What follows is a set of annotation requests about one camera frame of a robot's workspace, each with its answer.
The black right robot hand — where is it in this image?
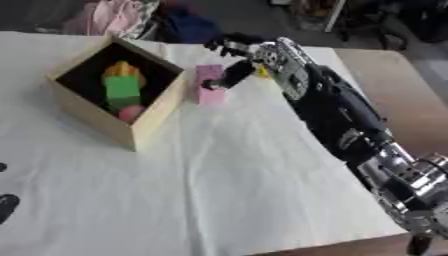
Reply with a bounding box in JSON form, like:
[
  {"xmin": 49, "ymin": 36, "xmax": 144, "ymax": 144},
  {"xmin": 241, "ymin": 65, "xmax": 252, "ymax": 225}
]
[{"xmin": 199, "ymin": 32, "xmax": 270, "ymax": 91}]

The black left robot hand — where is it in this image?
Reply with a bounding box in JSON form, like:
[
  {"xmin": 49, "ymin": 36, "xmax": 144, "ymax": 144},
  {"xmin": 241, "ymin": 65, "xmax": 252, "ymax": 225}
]
[{"xmin": 0, "ymin": 162, "xmax": 21, "ymax": 225}]

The tan cardboard box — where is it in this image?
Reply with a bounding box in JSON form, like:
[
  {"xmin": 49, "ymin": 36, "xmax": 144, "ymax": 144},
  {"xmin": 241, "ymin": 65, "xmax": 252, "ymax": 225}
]
[{"xmin": 45, "ymin": 34, "xmax": 188, "ymax": 152}]

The small yellow object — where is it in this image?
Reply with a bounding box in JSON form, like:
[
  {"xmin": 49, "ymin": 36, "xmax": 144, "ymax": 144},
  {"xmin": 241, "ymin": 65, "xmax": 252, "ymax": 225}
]
[{"xmin": 255, "ymin": 65, "xmax": 272, "ymax": 80}]

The pink rectangular block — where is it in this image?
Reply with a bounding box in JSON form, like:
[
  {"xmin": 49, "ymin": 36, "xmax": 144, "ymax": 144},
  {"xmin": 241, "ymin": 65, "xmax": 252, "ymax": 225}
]
[{"xmin": 192, "ymin": 64, "xmax": 230, "ymax": 106}]

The dark blue bag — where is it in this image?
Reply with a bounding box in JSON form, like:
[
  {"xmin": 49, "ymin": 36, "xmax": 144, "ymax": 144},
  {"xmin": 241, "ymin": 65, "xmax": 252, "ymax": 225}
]
[{"xmin": 155, "ymin": 4, "xmax": 223, "ymax": 44}]

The pink round toy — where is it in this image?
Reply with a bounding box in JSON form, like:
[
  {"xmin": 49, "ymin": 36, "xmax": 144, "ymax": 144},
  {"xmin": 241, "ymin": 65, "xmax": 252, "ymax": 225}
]
[{"xmin": 117, "ymin": 105, "xmax": 147, "ymax": 123}]

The orange yellow toy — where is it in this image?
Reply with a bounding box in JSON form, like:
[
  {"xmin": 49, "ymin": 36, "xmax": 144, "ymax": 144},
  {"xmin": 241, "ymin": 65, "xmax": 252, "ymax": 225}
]
[{"xmin": 103, "ymin": 60, "xmax": 144, "ymax": 78}]

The green rectangular block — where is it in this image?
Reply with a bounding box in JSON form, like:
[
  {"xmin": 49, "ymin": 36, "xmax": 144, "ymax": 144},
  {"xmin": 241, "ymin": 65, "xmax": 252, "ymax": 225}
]
[{"xmin": 101, "ymin": 75, "xmax": 144, "ymax": 108}]

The pink cloth bag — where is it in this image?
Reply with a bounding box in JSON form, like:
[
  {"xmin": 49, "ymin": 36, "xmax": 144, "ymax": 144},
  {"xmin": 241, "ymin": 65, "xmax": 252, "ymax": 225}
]
[{"xmin": 61, "ymin": 0, "xmax": 161, "ymax": 38}]

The black chair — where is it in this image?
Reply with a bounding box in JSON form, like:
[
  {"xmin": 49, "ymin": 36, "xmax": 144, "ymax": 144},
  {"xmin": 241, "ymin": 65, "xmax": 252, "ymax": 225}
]
[{"xmin": 337, "ymin": 0, "xmax": 410, "ymax": 51}]

